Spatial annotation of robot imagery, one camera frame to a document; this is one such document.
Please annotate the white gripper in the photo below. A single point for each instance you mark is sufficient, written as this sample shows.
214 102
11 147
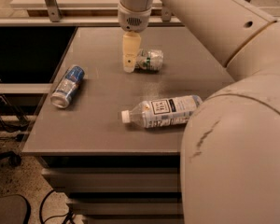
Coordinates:
133 20

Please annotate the metal railing frame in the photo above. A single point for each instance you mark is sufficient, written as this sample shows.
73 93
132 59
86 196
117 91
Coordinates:
68 14

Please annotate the silver green 7up can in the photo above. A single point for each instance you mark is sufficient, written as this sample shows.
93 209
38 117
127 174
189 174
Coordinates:
149 59

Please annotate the clear plastic water bottle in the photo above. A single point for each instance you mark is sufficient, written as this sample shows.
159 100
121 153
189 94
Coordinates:
162 112

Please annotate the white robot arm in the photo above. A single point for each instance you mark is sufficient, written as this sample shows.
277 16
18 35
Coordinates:
230 152

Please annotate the grey drawer cabinet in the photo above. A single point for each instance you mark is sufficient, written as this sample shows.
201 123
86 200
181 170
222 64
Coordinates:
110 172

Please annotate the dark grey chair seat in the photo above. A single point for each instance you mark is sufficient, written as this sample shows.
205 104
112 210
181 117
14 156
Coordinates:
14 209

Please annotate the blue Red Bull can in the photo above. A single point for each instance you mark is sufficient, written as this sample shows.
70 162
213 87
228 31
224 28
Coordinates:
67 87

